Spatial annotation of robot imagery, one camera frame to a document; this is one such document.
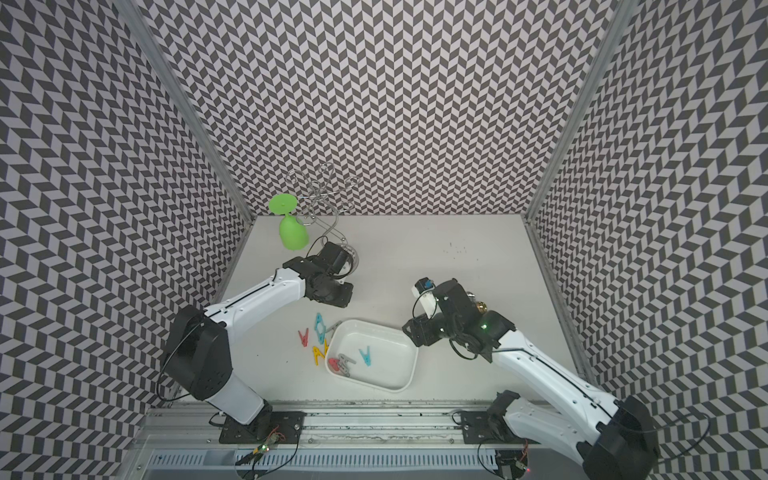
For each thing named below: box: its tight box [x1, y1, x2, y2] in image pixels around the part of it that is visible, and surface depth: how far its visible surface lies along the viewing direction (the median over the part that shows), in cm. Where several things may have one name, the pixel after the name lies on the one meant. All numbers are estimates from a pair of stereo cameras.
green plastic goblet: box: [268, 193, 309, 251], surface depth 87 cm
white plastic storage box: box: [325, 319, 419, 393], surface depth 86 cm
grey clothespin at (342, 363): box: [337, 353, 357, 377], surface depth 84 cm
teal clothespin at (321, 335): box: [314, 312, 326, 345], surface depth 92 cm
